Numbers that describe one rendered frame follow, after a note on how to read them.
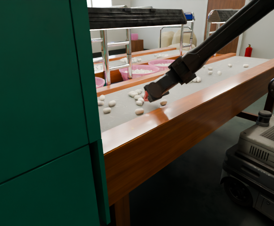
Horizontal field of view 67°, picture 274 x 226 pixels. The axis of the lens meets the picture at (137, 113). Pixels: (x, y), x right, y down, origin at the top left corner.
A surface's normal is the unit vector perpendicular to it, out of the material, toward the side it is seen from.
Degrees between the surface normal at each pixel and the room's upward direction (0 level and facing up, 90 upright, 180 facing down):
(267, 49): 90
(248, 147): 90
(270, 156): 90
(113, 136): 0
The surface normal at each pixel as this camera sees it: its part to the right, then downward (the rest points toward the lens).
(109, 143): -0.02, -0.91
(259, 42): -0.70, 0.31
